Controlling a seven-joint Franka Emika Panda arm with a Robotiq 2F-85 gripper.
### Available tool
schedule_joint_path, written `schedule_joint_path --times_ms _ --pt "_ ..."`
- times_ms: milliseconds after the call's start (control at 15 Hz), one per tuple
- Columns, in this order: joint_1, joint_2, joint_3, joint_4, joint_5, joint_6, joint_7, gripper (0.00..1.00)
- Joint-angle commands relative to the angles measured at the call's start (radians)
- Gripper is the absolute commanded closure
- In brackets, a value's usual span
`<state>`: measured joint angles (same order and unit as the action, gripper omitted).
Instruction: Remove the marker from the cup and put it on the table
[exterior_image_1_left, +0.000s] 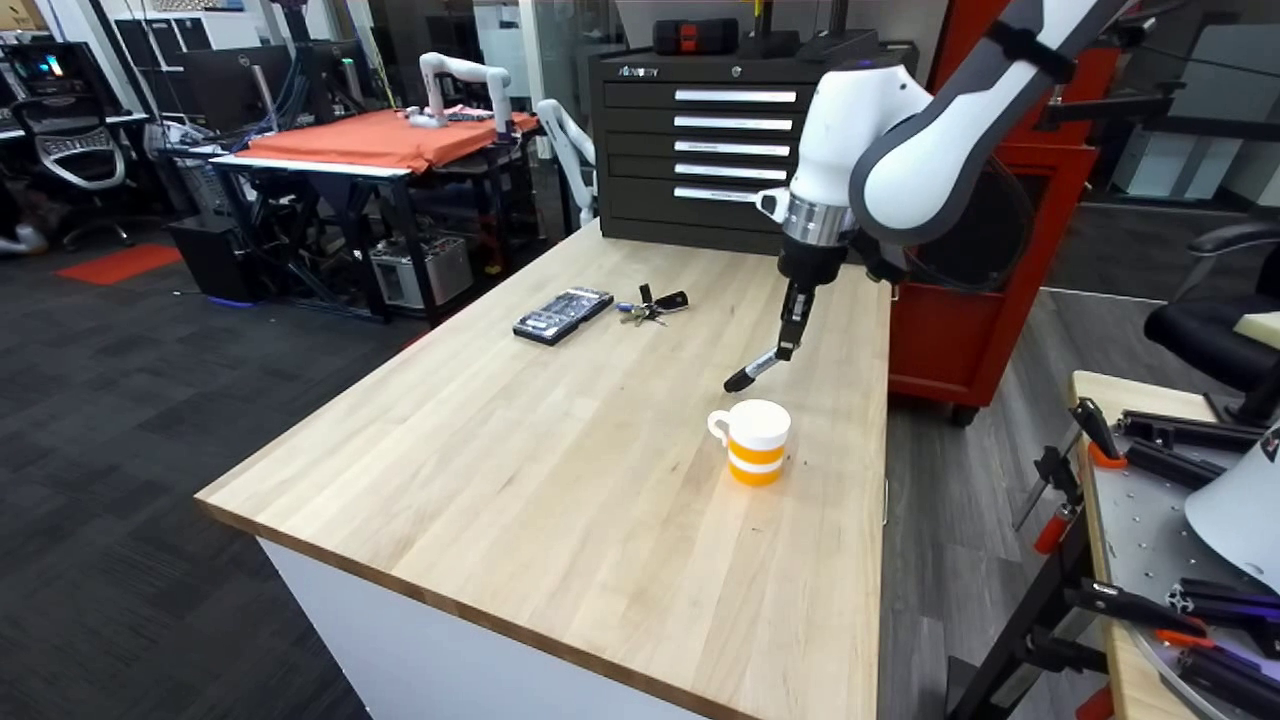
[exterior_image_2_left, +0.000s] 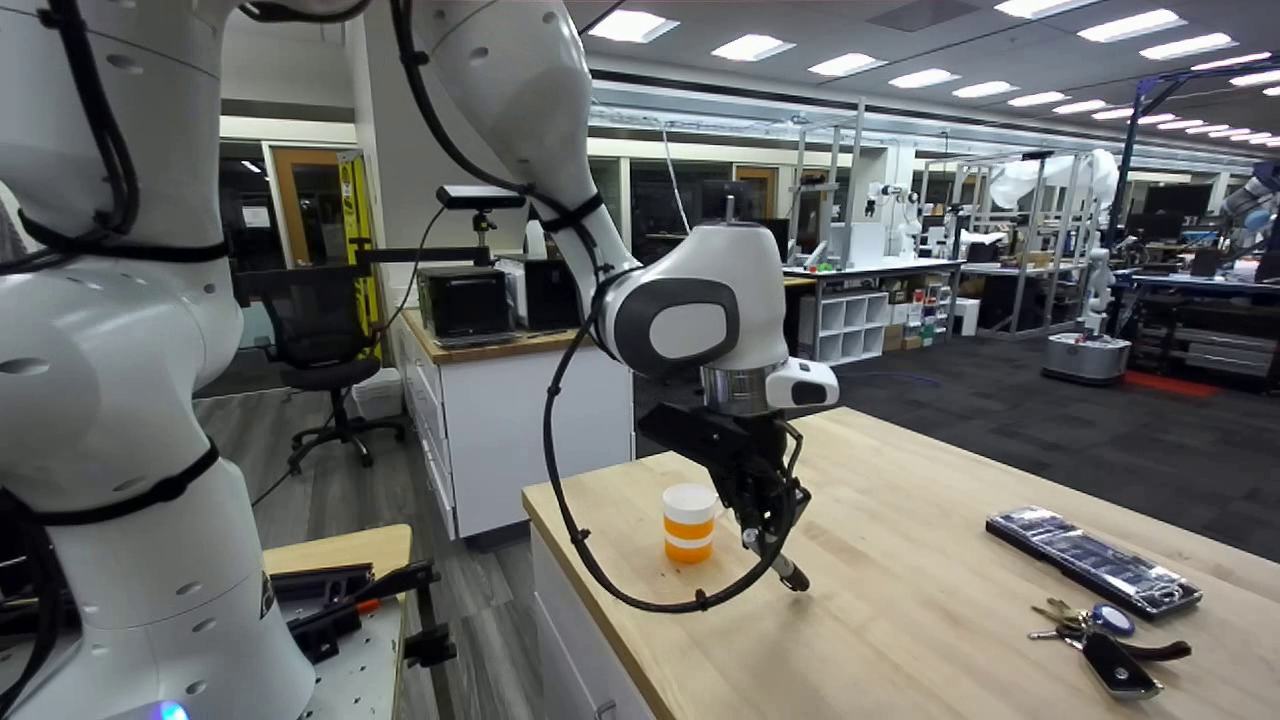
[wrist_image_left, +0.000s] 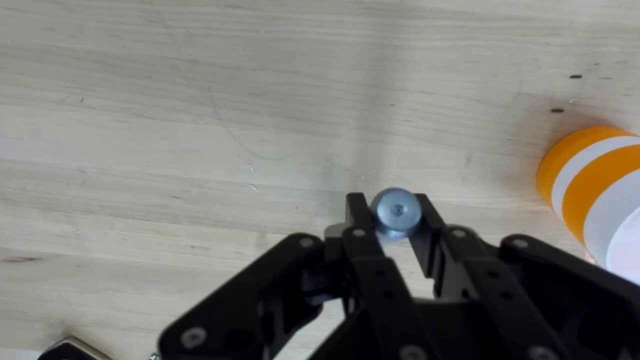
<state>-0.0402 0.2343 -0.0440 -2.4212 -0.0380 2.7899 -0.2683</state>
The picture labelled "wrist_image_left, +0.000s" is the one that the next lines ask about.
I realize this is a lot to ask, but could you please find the orange white striped cup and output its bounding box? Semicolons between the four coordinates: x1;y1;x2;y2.
533;124;640;270

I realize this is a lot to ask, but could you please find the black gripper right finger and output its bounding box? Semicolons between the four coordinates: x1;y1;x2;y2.
407;192;640;360

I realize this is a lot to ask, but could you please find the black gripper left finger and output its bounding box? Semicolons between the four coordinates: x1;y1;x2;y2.
157;189;444;360

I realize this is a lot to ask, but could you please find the grey blue marker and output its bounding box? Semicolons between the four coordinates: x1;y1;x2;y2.
367;186;424;241

